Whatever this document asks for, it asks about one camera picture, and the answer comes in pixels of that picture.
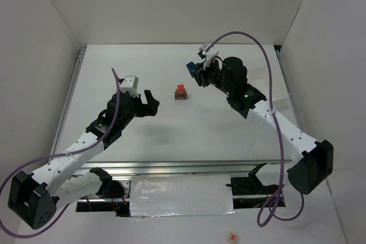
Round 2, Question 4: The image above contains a red cube wood block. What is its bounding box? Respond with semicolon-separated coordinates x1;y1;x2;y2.
177;85;186;94

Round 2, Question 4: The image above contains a blue triangle wood block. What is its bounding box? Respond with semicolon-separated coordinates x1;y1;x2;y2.
186;62;196;74

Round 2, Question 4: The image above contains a silver foil sheet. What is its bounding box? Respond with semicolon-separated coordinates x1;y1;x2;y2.
129;175;234;217

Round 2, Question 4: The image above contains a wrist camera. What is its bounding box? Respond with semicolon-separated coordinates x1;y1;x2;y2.
197;41;219;70
120;75;139;98

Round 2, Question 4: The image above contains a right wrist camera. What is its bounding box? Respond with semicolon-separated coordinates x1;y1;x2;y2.
197;41;219;70

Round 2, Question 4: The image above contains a brown wedge wood block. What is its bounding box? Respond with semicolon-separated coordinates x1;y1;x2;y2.
174;91;188;96

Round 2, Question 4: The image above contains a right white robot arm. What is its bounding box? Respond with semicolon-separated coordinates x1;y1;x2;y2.
187;57;334;195

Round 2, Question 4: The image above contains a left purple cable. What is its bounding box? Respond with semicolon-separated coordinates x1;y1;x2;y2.
0;68;124;239

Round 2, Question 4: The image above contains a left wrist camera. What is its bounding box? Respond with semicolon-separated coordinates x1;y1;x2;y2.
120;75;139;98

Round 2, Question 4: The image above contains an aluminium rail frame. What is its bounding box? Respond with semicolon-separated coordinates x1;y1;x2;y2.
44;45;319;178

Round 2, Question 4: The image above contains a small letter N tile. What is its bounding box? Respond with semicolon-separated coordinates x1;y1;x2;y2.
226;231;238;244

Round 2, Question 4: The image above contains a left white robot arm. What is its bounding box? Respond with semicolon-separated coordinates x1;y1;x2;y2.
8;90;160;230

